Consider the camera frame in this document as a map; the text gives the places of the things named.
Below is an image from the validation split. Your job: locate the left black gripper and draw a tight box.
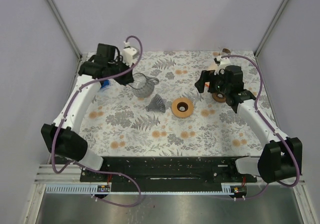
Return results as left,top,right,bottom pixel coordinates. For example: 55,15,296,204
108,57,135,86

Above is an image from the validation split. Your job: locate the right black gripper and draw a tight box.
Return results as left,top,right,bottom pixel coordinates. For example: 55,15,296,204
193,70,230,95

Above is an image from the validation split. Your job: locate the light wooden dripper ring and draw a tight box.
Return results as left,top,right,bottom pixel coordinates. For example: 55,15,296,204
171,97,194,118

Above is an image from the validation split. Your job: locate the glass coffee server carafe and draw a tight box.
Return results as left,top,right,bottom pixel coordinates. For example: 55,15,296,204
129,73,160,98

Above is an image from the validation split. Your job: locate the clear ribbed glass dripper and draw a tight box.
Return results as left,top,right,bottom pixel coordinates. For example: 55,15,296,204
146,94,166,113

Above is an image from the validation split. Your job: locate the paper coffee filter pack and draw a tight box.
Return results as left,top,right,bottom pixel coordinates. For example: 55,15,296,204
207,62,220,71

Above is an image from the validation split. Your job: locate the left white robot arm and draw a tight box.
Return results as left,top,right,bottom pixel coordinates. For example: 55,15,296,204
41,41,143,181

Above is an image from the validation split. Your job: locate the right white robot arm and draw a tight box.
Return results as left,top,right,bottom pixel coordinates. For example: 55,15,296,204
195,65,302,183

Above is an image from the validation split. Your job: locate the floral patterned table mat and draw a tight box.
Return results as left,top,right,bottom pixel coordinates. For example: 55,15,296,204
79,51,263,156

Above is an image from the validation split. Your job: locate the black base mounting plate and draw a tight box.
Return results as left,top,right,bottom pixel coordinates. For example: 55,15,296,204
80,156,257,193

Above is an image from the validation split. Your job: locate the dark wooden ring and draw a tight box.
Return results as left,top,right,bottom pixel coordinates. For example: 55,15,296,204
211,92,227,104

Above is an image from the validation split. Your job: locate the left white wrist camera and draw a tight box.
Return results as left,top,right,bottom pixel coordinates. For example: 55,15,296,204
120,41,140,67

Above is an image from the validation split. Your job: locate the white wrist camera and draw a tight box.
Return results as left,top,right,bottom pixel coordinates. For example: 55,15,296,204
120,41,140,67
214,56,231,75

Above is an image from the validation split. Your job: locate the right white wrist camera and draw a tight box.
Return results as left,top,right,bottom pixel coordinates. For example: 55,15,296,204
214,56,231,75

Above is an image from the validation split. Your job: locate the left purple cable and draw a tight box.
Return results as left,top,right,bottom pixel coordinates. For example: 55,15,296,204
50,35,143,207

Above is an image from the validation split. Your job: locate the purple cable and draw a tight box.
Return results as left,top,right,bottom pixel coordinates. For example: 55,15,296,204
219,55,301,201
50,35,143,207

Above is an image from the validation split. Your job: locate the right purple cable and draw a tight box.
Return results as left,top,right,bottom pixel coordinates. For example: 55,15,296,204
219,55,301,201

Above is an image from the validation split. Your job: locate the white slotted cable duct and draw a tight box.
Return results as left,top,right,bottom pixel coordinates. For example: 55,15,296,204
45,184,235,195

